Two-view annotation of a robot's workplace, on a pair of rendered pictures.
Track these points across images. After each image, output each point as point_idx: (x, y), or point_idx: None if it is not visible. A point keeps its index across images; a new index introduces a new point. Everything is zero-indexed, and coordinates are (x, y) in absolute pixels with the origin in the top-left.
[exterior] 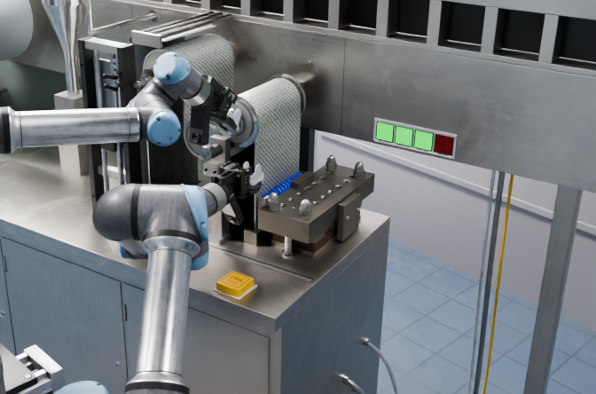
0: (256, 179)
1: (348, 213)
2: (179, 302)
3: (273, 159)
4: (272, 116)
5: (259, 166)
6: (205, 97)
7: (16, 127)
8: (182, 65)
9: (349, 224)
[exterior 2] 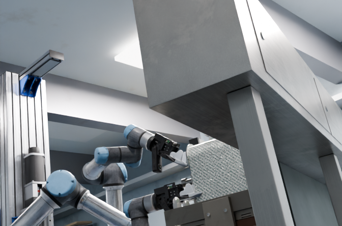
0: (187, 193)
1: (209, 210)
2: (22, 214)
3: (214, 183)
4: (206, 152)
5: (188, 184)
6: (144, 142)
7: (85, 167)
8: (126, 128)
9: (216, 222)
